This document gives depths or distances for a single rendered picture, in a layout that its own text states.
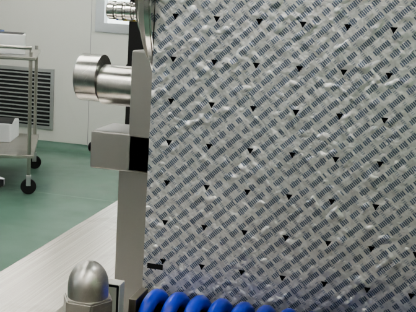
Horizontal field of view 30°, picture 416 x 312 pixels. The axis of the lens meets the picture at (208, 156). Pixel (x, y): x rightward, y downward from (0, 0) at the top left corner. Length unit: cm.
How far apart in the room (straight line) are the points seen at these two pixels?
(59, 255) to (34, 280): 10
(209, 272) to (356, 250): 11
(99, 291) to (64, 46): 621
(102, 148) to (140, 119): 4
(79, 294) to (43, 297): 43
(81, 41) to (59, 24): 24
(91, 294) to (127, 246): 16
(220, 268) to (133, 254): 13
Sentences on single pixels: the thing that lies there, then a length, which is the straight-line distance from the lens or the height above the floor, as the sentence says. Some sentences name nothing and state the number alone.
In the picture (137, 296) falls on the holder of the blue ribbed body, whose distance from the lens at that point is 56.
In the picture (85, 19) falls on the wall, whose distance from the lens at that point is 662.
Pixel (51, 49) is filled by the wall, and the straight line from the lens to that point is 675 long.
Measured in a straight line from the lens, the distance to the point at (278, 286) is 56.
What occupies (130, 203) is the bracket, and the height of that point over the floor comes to 108.
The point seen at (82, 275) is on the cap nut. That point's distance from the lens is 51.
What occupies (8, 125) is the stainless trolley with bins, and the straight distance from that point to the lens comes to 556.
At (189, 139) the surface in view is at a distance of 55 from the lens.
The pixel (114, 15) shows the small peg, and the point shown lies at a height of 123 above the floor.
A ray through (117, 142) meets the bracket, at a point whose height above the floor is 113.
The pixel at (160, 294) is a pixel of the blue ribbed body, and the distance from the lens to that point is 56.
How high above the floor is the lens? 124
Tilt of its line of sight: 11 degrees down
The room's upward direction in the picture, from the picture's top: 3 degrees clockwise
